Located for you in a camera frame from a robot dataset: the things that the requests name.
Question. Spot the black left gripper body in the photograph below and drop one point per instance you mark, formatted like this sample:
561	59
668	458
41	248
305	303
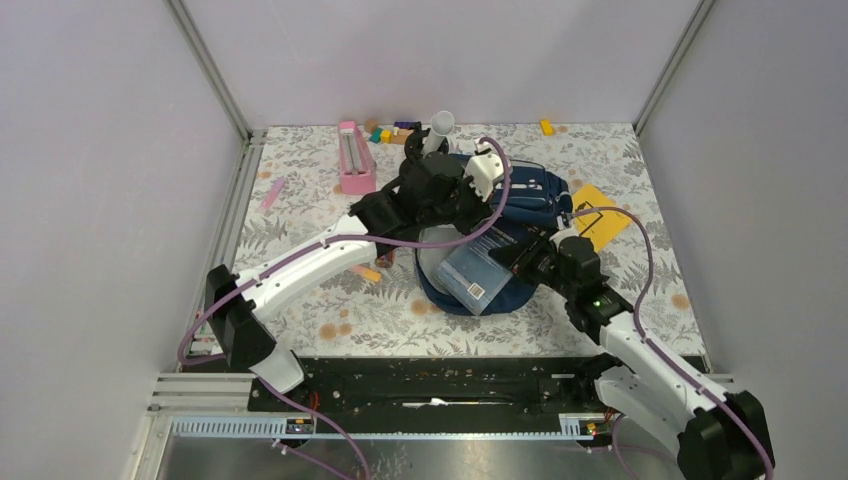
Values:
463	209

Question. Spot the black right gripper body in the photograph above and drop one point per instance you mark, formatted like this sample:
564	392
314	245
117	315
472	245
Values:
539	261

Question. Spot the navy blue backpack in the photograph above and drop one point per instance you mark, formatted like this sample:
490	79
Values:
538	199

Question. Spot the yellow paperback book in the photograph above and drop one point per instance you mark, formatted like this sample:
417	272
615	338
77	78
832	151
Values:
602	226

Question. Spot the dark blue hardcover book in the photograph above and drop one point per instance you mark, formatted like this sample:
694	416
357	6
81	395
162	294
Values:
475	280

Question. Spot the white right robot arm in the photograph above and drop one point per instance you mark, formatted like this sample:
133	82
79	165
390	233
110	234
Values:
712	432

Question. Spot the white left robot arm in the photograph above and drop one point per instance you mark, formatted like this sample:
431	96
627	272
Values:
438	189

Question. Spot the black round stand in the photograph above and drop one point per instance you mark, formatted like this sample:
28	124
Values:
416	142

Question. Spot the white cylinder on stand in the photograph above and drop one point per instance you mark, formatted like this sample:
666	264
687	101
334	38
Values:
441	127

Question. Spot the wooden block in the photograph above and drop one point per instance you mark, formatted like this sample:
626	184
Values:
401	136

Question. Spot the pink-capped marker tube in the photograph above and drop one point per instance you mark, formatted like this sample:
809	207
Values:
385	261

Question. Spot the pink rack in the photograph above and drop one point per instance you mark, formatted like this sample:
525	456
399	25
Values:
357	167

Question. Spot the green block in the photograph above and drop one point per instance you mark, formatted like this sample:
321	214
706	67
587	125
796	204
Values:
376	135

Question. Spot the brown round block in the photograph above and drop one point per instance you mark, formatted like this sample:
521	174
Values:
371	125

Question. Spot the orange yellow highlighter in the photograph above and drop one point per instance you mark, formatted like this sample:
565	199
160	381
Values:
366	273

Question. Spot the yellow block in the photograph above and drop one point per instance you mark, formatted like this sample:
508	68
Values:
546	127

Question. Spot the pink highlighter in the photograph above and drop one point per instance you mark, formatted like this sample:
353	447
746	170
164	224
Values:
273	194

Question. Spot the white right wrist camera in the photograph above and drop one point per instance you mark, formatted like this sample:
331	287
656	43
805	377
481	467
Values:
560	235

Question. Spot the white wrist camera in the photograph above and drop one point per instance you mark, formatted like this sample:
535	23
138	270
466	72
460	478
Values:
560	235
485	171

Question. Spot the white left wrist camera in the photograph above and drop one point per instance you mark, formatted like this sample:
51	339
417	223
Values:
485	171

